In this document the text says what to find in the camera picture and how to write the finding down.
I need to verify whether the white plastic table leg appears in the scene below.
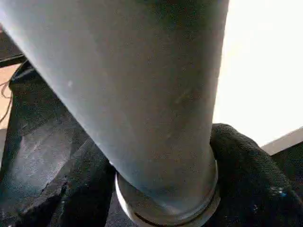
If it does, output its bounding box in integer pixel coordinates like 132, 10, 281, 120
0, 0, 232, 227

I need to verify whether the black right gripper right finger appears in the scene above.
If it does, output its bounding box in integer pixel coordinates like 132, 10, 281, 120
209, 122, 303, 227

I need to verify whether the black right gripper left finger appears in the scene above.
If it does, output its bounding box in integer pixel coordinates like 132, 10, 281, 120
14, 141, 117, 227

